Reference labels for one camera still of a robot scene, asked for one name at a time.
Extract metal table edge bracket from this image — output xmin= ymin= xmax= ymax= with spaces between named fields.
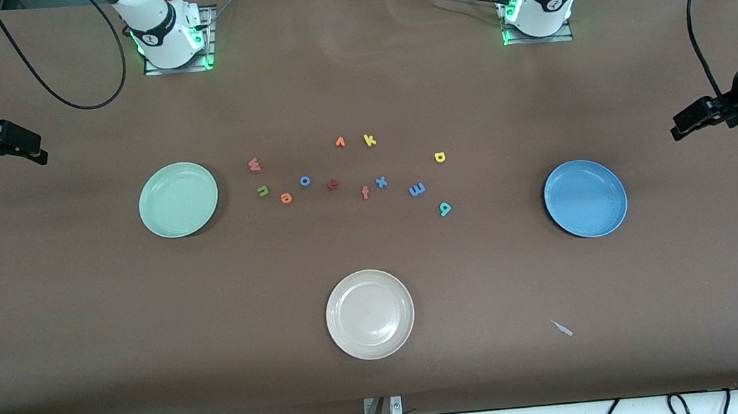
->
xmin=362 ymin=394 xmax=404 ymax=414

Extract blue plate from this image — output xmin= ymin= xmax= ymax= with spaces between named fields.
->
xmin=540 ymin=154 xmax=632 ymax=243

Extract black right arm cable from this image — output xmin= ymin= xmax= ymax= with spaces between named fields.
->
xmin=0 ymin=0 xmax=132 ymax=120

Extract brown table cover sheet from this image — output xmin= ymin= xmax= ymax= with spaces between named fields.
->
xmin=0 ymin=0 xmax=738 ymax=414

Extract green plate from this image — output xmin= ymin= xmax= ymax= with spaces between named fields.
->
xmin=134 ymin=158 xmax=224 ymax=242

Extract beige plate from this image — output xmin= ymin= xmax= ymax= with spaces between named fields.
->
xmin=321 ymin=265 xmax=420 ymax=365

